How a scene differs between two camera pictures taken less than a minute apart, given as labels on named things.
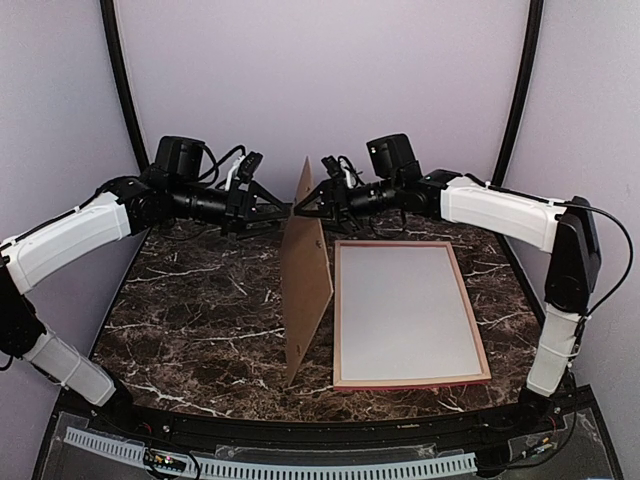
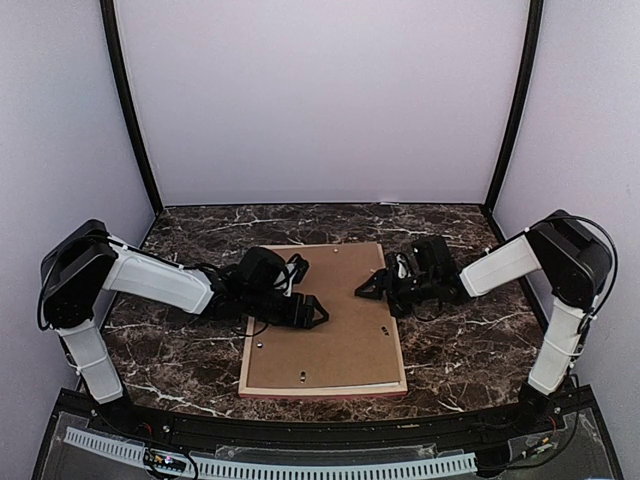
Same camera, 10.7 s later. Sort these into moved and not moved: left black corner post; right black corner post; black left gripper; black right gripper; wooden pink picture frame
Moved: black left gripper; black right gripper; wooden pink picture frame
Not moved: left black corner post; right black corner post
